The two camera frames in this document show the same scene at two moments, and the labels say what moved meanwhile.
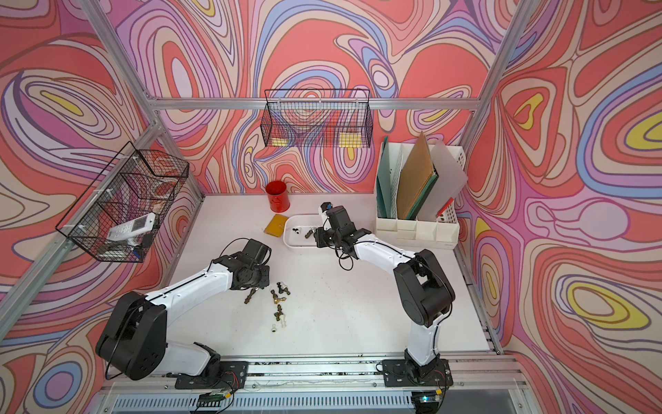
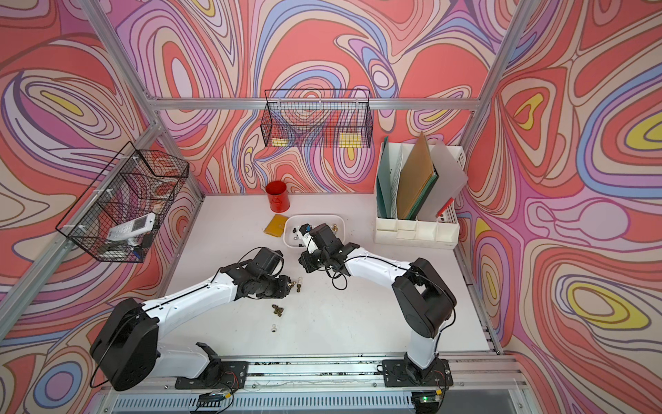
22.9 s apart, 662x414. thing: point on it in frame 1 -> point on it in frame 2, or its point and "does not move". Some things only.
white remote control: [132, 228] does not move
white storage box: [298, 229] does not move
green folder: [411, 215] does not move
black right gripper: [321, 232] -> [308, 265]
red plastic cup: [277, 196] does not move
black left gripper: [265, 279] -> [285, 288]
